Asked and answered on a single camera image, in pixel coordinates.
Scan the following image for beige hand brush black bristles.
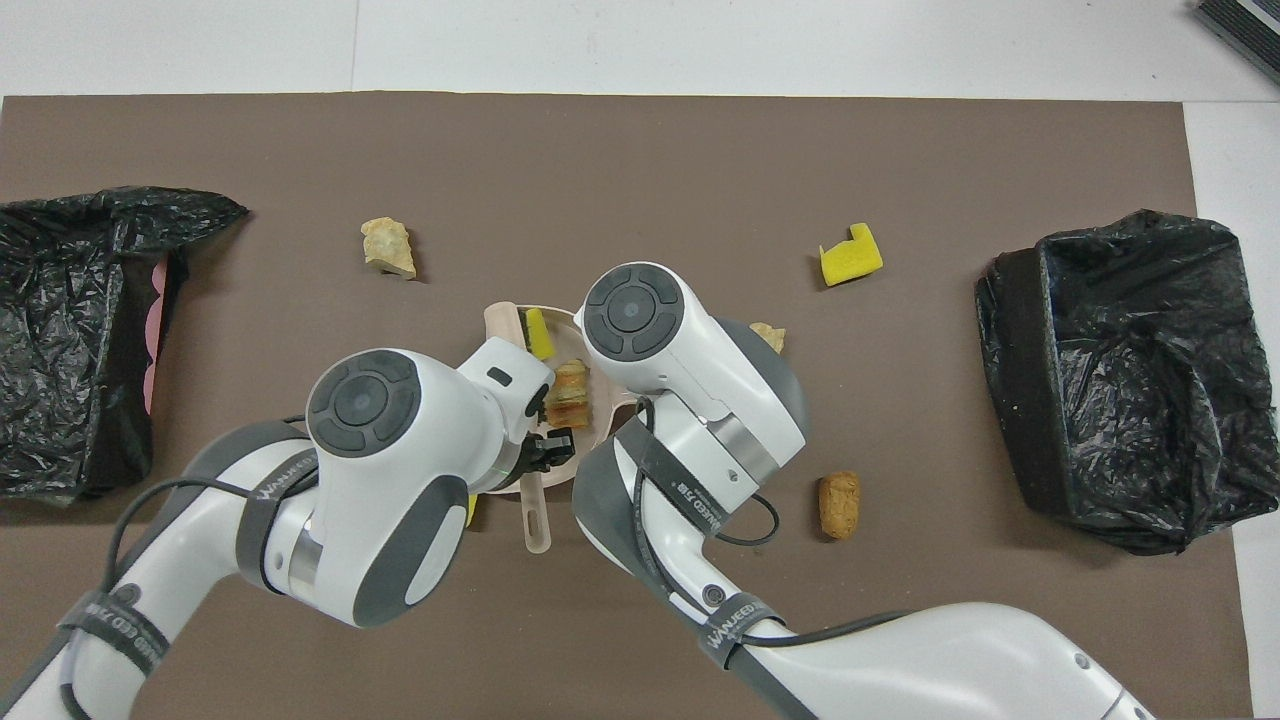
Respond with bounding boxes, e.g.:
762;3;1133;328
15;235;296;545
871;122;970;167
484;305;554;554

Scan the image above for dark ribbed panel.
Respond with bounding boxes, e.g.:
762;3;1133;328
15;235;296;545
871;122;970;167
1193;0;1280;86

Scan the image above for large notched yellow sponge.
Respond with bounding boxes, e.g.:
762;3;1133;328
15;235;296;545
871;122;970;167
819;222;885;288

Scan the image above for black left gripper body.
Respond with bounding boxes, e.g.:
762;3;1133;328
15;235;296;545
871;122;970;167
518;425;578;493

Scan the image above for striped orange bread piece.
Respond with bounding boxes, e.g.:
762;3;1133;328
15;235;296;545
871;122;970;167
545;360;593;429

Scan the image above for black bag-lined trash bin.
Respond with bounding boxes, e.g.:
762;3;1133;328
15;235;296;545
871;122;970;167
975;209;1280;556

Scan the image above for brown table mat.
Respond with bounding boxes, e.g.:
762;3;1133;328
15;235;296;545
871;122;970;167
0;92;1254;720

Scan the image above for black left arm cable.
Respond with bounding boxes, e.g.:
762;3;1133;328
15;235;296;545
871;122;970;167
60;415;321;720

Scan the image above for pink bin with black bag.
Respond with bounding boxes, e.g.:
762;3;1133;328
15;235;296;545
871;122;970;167
0;186;250;506

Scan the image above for beige plastic dustpan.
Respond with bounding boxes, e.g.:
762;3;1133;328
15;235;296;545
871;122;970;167
478;305;643;496

